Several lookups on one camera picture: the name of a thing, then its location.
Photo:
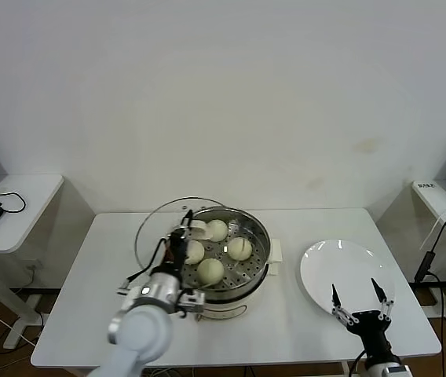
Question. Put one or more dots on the white wall power socket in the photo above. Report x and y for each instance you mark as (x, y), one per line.
(32, 268)

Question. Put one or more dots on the small white label sticker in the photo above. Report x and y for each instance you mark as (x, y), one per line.
(426, 186)

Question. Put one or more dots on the white round plate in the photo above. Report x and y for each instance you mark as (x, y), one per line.
(344, 267)

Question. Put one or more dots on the stainless steel steamer basket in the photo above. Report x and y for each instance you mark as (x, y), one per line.
(277, 251)

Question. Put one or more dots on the white electric cooker pot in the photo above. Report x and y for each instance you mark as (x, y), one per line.
(227, 308)

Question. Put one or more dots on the white steamed baozi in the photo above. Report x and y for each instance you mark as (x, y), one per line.
(210, 271)
(195, 253)
(240, 248)
(220, 229)

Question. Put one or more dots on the white side table with mouse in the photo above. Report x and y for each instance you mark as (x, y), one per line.
(30, 208)

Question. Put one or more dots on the round glass pot lid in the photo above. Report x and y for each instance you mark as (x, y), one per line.
(200, 232)

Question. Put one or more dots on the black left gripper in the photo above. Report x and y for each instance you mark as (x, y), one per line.
(172, 255)

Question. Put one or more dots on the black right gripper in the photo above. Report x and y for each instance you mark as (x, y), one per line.
(370, 328)

